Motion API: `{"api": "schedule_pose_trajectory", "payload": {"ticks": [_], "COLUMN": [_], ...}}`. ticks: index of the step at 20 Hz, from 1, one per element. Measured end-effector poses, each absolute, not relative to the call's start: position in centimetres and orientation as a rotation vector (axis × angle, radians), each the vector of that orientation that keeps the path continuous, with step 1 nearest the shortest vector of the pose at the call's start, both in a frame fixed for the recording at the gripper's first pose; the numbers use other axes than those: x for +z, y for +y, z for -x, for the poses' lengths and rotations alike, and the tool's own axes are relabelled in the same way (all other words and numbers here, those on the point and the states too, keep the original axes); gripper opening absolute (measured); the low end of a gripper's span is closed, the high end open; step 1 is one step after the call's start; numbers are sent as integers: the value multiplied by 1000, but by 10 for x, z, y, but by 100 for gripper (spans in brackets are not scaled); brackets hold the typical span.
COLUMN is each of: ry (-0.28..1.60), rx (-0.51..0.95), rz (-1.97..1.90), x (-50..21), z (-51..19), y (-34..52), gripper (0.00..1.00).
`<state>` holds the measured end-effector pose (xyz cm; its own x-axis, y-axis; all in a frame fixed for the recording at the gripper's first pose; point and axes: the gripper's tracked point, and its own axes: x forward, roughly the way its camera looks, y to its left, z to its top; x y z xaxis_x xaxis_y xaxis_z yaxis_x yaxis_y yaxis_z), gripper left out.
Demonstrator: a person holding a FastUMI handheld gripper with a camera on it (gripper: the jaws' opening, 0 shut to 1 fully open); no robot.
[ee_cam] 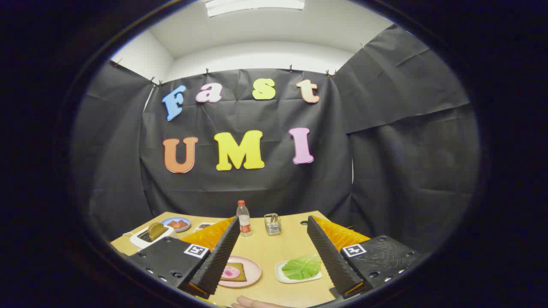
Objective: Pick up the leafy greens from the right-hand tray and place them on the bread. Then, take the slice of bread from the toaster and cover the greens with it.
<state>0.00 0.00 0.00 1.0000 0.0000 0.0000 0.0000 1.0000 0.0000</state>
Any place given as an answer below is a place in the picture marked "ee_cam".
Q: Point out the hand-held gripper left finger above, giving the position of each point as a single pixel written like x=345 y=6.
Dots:
x=222 y=256

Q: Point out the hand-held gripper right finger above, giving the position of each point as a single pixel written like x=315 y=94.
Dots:
x=329 y=256

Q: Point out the green lettuce leaf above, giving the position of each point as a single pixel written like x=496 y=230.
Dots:
x=302 y=267

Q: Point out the pink ham slice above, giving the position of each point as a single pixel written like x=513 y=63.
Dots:
x=231 y=272

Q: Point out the toast slice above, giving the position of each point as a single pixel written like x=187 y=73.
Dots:
x=242 y=276

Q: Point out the pink plate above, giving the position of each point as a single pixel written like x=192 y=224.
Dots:
x=253 y=271

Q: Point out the white divided dish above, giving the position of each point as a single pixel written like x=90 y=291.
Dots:
x=204 y=226

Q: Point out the clear bottle with red cap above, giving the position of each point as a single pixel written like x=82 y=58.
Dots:
x=244 y=222

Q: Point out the white plate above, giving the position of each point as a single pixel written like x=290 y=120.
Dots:
x=280 y=276

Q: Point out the sliced sausage pieces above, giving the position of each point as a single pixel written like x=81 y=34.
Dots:
x=177 y=223

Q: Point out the metal mesh holder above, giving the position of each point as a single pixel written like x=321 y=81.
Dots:
x=272 y=225

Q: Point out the blue plate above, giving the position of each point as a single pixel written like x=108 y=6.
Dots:
x=165 y=224

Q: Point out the brown bread slice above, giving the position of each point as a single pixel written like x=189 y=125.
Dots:
x=156 y=231

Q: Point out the black backdrop cloth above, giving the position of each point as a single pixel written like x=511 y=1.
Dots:
x=265 y=188

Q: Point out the white toaster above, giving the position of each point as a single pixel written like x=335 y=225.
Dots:
x=137 y=239

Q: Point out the ceiling light panel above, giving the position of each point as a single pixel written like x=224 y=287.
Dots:
x=254 y=5

